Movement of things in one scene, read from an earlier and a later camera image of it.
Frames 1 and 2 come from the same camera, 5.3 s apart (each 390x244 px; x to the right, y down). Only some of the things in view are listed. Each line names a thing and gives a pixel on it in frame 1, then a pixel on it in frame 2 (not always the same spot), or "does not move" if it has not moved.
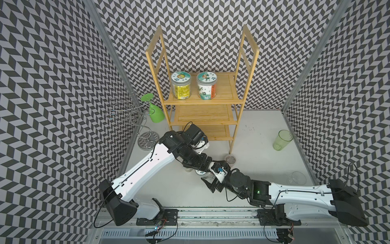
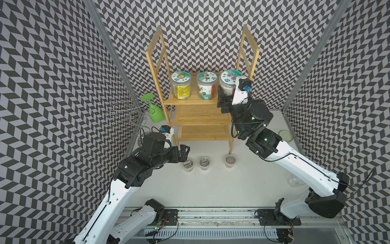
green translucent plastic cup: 282,140 does not move
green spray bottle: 157,114 does not move
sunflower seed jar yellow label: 181,85 does not move
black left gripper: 199,165 to 183,154
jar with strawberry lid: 206,83 does not move
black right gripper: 217,184 to 226,101
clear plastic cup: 296,178 does not move
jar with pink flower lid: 207,176 to 228,81
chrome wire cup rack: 137,112 does not move
